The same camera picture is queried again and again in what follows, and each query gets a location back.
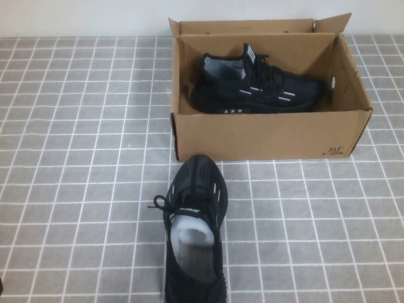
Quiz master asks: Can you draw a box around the black sneaker with grey heel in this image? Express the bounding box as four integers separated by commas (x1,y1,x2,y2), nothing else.
191,43,326,115

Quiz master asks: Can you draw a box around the brown cardboard shoe box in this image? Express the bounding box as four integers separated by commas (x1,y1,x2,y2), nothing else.
169,12,374,162

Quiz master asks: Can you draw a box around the white foam shoe insert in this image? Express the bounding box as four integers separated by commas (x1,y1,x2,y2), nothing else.
170,214,216,254

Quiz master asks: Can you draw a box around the black sneaker with bow lace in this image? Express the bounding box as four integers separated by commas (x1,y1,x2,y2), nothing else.
147,153,229,303

